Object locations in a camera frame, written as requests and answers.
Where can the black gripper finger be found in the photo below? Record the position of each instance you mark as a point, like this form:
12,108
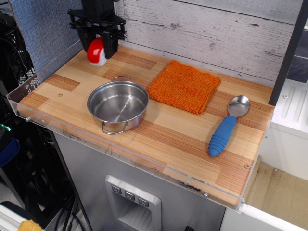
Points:
86,36
110,42

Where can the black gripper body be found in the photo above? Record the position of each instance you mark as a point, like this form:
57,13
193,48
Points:
99,15

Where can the red white sushi piece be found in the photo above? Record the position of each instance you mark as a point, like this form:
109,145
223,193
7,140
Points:
95,53

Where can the orange towel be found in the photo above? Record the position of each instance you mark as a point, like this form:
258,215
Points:
183,87

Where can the blue fabric panel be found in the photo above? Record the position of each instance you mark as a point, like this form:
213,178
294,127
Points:
49,39

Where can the small steel pot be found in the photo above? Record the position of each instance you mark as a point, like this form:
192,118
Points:
119,105

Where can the clear acrylic table guard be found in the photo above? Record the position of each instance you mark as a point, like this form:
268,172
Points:
169,143

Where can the grey toy fridge dispenser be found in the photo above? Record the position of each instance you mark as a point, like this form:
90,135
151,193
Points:
133,208

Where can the white toy sink cabinet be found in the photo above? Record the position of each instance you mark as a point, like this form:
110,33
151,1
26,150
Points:
277,198

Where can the blue handled metal spoon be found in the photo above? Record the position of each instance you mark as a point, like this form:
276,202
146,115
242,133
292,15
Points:
237,107

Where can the dark vertical post right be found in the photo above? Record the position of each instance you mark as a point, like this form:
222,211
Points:
290,52

